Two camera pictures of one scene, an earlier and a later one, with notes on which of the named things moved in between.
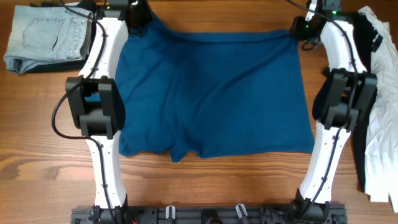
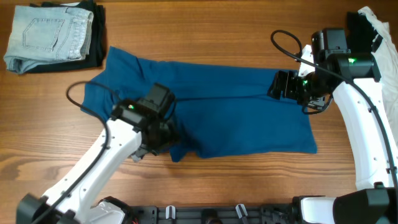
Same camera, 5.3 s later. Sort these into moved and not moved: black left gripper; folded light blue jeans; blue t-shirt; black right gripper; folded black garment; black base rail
Moved: blue t-shirt; black left gripper; black right gripper
Not moved: folded black garment; black base rail; folded light blue jeans
